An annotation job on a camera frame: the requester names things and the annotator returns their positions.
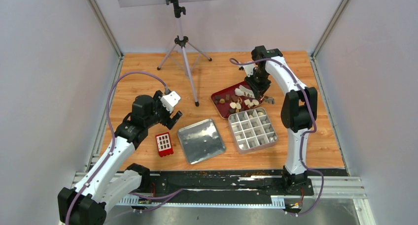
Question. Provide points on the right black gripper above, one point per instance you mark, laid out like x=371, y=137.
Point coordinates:
x=259, y=89

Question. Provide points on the silver compartment tin box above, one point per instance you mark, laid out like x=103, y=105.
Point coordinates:
x=251, y=132

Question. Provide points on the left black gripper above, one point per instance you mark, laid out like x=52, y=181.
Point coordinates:
x=167, y=121

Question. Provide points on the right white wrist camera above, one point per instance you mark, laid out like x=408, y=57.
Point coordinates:
x=249, y=70

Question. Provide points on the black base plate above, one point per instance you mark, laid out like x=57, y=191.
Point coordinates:
x=223, y=186

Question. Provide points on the grey tripod stand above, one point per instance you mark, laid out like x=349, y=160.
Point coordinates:
x=181, y=41

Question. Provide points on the silver tin lid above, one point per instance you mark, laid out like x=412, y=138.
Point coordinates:
x=201, y=141

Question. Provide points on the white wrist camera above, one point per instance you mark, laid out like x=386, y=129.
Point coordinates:
x=249, y=70
x=169, y=101

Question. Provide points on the red small box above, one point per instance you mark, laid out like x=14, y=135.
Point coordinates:
x=164, y=144

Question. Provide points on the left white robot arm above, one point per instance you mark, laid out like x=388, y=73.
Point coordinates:
x=90, y=200

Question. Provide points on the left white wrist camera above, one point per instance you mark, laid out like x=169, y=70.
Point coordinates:
x=169, y=101

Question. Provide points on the red lacquer tray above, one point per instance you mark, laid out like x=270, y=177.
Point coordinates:
x=222, y=99

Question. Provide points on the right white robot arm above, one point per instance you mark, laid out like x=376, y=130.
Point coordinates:
x=298, y=112

